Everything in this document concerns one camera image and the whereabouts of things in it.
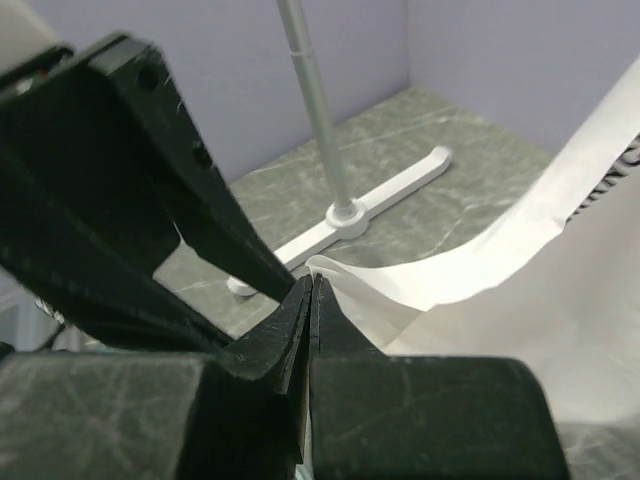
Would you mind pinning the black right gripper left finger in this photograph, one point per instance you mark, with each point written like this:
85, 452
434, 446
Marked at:
240, 414

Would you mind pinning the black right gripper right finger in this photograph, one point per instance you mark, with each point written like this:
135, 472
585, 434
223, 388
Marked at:
375, 416

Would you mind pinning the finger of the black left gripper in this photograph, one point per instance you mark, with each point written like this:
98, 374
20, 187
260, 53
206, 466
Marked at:
103, 175

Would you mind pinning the white underwear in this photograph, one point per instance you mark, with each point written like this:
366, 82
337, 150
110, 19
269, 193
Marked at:
553, 282

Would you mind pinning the silver white clothes rack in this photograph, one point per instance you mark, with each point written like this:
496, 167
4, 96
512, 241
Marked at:
347, 217

